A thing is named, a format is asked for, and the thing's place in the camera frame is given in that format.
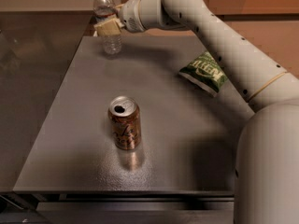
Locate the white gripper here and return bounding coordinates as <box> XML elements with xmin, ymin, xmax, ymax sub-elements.
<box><xmin>94</xmin><ymin>0</ymin><xmax>145</xmax><ymax>36</ymax></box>

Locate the clear plastic water bottle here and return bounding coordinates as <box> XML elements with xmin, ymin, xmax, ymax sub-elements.
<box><xmin>93</xmin><ymin>0</ymin><xmax>121</xmax><ymax>55</ymax></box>

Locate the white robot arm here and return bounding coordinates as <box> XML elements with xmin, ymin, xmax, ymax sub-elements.
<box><xmin>95</xmin><ymin>0</ymin><xmax>299</xmax><ymax>224</ymax></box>

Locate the orange soda can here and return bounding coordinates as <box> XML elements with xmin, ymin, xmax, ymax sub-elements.
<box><xmin>107</xmin><ymin>96</ymin><xmax>141</xmax><ymax>150</ymax></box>

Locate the green chip bag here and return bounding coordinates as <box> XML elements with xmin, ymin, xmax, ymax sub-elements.
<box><xmin>178</xmin><ymin>51</ymin><xmax>228</xmax><ymax>97</ymax></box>

